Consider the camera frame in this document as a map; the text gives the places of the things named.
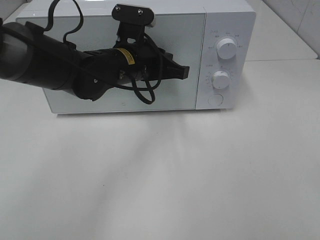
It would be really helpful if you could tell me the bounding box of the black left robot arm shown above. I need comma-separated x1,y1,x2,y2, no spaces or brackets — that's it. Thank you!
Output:
0,1,190,105

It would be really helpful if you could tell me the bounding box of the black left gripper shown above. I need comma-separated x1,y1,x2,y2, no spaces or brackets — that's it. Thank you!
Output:
111,4,190,81

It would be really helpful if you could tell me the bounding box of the round white door button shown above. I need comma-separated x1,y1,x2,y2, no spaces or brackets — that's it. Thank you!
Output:
208,94,224,108

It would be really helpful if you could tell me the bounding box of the white microwave knob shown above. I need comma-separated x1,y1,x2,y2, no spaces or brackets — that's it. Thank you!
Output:
216,36,237,60
211,70,231,90

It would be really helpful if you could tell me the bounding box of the white microwave door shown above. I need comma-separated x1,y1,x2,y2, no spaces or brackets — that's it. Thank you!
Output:
3,9,205,114

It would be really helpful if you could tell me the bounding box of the white microwave oven body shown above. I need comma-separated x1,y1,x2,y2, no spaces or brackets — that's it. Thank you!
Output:
15,0,258,116

